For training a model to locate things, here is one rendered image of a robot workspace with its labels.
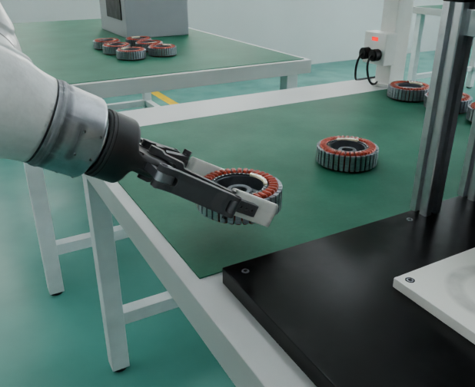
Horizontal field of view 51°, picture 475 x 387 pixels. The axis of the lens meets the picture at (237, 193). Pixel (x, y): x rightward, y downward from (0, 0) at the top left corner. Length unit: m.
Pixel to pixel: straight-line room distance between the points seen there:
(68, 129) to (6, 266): 1.71
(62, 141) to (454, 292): 0.42
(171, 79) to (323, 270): 1.23
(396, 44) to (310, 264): 1.08
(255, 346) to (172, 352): 1.12
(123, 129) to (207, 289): 0.21
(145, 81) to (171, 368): 0.90
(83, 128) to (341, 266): 0.32
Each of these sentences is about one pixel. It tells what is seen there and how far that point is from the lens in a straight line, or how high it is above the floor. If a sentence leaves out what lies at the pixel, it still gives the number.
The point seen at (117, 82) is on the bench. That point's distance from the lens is 1.67.
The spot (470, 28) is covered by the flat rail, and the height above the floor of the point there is 1.02.
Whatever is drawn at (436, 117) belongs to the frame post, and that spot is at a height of 0.91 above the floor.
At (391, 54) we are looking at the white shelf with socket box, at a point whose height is 0.85.
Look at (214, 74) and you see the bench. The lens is 1.79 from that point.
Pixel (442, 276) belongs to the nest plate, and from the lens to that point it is 0.60.
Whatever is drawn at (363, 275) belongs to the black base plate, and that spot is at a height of 0.77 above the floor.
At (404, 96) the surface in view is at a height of 0.77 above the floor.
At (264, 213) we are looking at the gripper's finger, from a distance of 0.61.
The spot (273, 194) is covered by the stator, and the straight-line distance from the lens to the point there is 0.63.
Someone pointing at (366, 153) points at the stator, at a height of 0.78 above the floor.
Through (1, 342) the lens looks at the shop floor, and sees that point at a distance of 1.81.
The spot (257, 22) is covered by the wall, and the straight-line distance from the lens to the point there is 5.54.
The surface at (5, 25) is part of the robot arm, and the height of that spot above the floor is 1.03.
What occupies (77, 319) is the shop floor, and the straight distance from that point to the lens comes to 1.82.
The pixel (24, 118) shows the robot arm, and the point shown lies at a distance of 0.49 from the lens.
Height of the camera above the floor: 1.09
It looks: 25 degrees down
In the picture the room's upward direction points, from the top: straight up
